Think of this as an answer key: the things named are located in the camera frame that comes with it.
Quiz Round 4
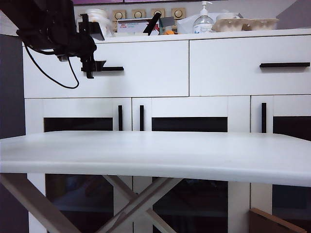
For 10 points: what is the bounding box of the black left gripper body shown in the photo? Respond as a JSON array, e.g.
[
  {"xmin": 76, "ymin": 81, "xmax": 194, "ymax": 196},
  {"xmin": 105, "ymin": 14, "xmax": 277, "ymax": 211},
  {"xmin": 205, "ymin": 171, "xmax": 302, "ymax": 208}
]
[{"xmin": 53, "ymin": 31, "xmax": 97, "ymax": 62}]

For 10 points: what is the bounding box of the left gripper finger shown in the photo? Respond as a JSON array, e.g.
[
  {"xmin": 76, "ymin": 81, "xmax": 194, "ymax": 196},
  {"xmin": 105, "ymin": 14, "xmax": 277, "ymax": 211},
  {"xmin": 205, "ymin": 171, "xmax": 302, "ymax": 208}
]
[
  {"xmin": 77, "ymin": 13, "xmax": 105, "ymax": 41},
  {"xmin": 81, "ymin": 58, "xmax": 107, "ymax": 80}
]

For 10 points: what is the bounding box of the long black drawer handle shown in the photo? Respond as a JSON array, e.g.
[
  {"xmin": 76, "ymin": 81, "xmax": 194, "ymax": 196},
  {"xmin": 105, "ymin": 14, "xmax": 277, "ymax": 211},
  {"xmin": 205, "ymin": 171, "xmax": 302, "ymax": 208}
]
[
  {"xmin": 93, "ymin": 67, "xmax": 124, "ymax": 73},
  {"xmin": 259, "ymin": 62, "xmax": 311, "ymax": 68}
]

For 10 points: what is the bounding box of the white cabinet drawer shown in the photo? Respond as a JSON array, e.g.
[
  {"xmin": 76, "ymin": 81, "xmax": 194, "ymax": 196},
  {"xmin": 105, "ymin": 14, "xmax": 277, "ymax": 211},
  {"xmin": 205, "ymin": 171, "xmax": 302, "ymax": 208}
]
[
  {"xmin": 189, "ymin": 35, "xmax": 311, "ymax": 97},
  {"xmin": 23, "ymin": 40, "xmax": 190, "ymax": 99}
]

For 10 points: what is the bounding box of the white box with red print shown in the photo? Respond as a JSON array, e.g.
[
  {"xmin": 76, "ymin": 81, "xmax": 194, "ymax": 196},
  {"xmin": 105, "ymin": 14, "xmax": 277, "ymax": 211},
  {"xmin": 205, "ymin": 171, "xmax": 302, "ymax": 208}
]
[{"xmin": 116, "ymin": 18, "xmax": 151, "ymax": 34}]

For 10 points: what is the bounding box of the white glass-panelled cabinet door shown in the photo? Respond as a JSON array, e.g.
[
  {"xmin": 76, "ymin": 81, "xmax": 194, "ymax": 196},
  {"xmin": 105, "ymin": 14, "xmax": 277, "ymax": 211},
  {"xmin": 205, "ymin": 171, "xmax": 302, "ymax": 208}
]
[
  {"xmin": 251, "ymin": 95, "xmax": 311, "ymax": 233},
  {"xmin": 132, "ymin": 97, "xmax": 251, "ymax": 233},
  {"xmin": 25, "ymin": 98, "xmax": 133, "ymax": 233}
]

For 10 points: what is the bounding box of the white cabinet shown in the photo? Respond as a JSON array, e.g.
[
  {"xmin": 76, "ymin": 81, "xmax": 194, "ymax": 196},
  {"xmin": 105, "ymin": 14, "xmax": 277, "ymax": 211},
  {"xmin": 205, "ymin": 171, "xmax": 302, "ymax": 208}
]
[{"xmin": 22, "ymin": 29, "xmax": 311, "ymax": 233}]

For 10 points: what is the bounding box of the black slanted stick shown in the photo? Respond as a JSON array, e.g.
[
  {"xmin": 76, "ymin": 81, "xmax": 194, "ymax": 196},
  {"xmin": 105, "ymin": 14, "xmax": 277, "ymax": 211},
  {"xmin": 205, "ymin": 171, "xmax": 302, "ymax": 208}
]
[{"xmin": 142, "ymin": 13, "xmax": 162, "ymax": 36}]

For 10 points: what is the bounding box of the white paper sheet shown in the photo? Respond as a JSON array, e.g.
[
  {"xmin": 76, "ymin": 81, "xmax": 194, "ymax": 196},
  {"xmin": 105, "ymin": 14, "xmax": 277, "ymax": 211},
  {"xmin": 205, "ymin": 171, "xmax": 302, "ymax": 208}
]
[{"xmin": 0, "ymin": 9, "xmax": 24, "ymax": 37}]

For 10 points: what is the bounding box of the grey green small box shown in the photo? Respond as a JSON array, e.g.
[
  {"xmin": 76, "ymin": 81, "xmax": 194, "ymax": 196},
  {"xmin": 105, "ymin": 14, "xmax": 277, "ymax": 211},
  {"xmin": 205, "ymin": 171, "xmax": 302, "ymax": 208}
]
[{"xmin": 159, "ymin": 17, "xmax": 176, "ymax": 34}]

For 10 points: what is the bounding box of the clear pump sanitiser bottle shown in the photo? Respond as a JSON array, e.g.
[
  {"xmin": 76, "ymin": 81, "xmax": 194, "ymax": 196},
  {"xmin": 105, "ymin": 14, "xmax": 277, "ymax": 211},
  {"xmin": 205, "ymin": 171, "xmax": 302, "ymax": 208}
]
[{"xmin": 193, "ymin": 1, "xmax": 216, "ymax": 34}]

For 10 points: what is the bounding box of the beige table leg bar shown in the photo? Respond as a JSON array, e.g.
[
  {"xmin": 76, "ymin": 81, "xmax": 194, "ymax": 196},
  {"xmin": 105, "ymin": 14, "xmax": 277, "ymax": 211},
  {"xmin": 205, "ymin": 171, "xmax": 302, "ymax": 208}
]
[
  {"xmin": 0, "ymin": 173, "xmax": 82, "ymax": 233},
  {"xmin": 104, "ymin": 174, "xmax": 177, "ymax": 233},
  {"xmin": 96, "ymin": 177, "xmax": 184, "ymax": 233}
]

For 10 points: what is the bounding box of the beige egg carton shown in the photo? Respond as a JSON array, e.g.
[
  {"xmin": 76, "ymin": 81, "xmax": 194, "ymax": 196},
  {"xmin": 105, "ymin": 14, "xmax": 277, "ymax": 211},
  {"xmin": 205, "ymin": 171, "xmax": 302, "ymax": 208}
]
[{"xmin": 211, "ymin": 18, "xmax": 280, "ymax": 33}]

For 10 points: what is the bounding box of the brown cardboard sheet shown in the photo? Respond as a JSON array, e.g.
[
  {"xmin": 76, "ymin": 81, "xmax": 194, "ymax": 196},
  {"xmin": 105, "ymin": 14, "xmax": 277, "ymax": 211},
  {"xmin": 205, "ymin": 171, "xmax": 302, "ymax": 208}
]
[{"xmin": 249, "ymin": 207, "xmax": 308, "ymax": 233}]

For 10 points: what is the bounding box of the purple framed wall picture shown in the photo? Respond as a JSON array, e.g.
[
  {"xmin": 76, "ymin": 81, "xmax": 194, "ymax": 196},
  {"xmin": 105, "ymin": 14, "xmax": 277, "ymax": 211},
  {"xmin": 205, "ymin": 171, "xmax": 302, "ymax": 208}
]
[
  {"xmin": 124, "ymin": 0, "xmax": 221, "ymax": 3},
  {"xmin": 72, "ymin": 0, "xmax": 124, "ymax": 5}
]

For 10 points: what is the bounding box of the beige wall knob switch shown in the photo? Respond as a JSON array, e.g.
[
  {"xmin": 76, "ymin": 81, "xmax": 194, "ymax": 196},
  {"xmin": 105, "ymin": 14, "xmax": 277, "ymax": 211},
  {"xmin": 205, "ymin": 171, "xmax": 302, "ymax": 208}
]
[
  {"xmin": 151, "ymin": 8, "xmax": 166, "ymax": 19},
  {"xmin": 112, "ymin": 10, "xmax": 127, "ymax": 20},
  {"xmin": 132, "ymin": 9, "xmax": 147, "ymax": 19},
  {"xmin": 171, "ymin": 7, "xmax": 187, "ymax": 19}
]

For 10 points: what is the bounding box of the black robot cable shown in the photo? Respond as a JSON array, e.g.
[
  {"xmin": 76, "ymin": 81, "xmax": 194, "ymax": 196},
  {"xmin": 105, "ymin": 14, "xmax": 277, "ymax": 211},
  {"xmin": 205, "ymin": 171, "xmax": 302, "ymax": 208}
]
[{"xmin": 23, "ymin": 41, "xmax": 80, "ymax": 89}]

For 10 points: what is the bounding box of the short black door handle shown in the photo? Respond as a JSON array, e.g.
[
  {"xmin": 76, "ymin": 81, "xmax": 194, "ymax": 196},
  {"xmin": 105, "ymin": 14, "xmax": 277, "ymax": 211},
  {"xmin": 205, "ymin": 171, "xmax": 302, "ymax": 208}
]
[
  {"xmin": 139, "ymin": 105, "xmax": 145, "ymax": 132},
  {"xmin": 261, "ymin": 102, "xmax": 267, "ymax": 133},
  {"xmin": 118, "ymin": 105, "xmax": 124, "ymax": 132}
]

